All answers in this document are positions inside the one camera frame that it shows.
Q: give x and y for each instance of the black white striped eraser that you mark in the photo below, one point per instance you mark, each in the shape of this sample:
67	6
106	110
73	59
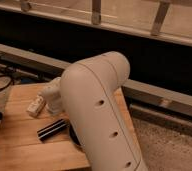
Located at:
52	129

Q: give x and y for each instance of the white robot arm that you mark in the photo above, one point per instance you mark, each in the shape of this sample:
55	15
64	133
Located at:
85	91

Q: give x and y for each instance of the black round bowl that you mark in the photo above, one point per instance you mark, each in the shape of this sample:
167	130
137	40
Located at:
73	136

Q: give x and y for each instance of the white small box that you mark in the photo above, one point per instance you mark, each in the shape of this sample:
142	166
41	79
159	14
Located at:
36	106

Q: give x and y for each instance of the metal railing post right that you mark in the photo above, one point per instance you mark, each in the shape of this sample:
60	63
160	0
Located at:
160	17

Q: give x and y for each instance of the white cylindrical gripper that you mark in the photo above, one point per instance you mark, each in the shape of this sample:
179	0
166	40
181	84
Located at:
54	106

